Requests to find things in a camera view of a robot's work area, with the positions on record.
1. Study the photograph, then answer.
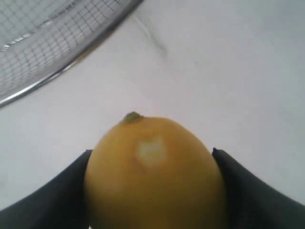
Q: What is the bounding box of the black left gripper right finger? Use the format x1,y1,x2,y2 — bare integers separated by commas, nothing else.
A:
212,148,305,229

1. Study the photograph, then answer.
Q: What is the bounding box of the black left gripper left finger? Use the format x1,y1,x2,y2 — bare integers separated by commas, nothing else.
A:
0,150,91,229

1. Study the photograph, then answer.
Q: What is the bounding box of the yellow lemon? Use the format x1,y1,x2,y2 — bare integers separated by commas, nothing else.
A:
84,112,229,229

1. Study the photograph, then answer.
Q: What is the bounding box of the oval metal mesh basket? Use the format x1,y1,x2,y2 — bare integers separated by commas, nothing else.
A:
0,0,140,106

